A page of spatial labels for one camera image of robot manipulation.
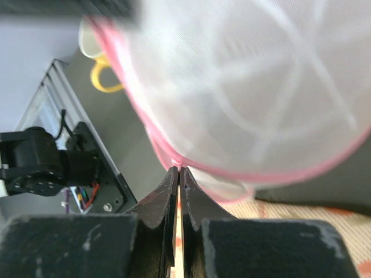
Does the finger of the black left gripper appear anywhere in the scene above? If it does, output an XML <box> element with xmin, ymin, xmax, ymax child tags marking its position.
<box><xmin>1</xmin><ymin>0</ymin><xmax>141</xmax><ymax>24</ymax></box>

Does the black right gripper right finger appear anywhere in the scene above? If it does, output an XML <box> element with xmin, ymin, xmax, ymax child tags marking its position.
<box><xmin>179</xmin><ymin>168</ymin><xmax>358</xmax><ymax>277</ymax></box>

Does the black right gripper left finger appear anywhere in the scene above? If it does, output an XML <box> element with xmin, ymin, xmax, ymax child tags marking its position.
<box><xmin>1</xmin><ymin>167</ymin><xmax>179</xmax><ymax>277</ymax></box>

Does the white pink-trimmed mesh laundry bag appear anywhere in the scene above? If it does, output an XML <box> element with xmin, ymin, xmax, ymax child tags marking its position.
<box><xmin>86</xmin><ymin>1</ymin><xmax>370</xmax><ymax>202</ymax></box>

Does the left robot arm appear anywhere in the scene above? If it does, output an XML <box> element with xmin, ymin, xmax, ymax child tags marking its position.
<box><xmin>1</xmin><ymin>1</ymin><xmax>137</xmax><ymax>196</ymax></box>

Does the tulip print bra bag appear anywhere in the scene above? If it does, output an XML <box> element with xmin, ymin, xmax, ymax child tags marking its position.
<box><xmin>170</xmin><ymin>199</ymin><xmax>371</xmax><ymax>278</ymax></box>

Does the yellow mug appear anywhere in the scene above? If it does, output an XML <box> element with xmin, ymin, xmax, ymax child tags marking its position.
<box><xmin>78</xmin><ymin>19</ymin><xmax>124</xmax><ymax>93</ymax></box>

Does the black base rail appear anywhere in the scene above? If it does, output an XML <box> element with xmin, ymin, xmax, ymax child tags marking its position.
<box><xmin>55</xmin><ymin>109</ymin><xmax>137</xmax><ymax>214</ymax></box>

